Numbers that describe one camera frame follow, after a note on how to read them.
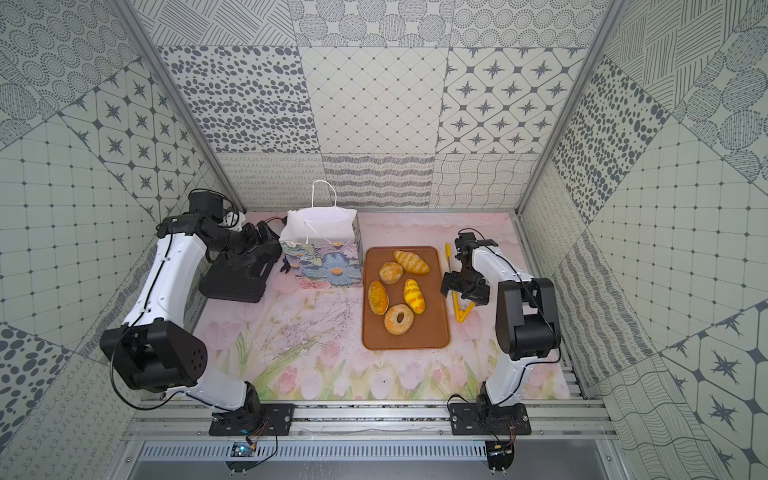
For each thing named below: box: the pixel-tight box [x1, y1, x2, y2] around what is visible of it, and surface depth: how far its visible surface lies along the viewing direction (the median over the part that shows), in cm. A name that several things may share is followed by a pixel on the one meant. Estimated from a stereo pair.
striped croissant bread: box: [394, 250, 431, 274], surface depth 103 cm
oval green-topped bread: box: [368, 280, 389, 315], surface depth 93 cm
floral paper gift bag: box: [279, 180, 364, 289], surface depth 88 cm
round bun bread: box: [379, 261, 404, 285], surface depth 100 cm
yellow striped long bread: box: [403, 278, 426, 315], surface depth 95 cm
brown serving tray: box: [362, 246, 449, 350], surface depth 92 cm
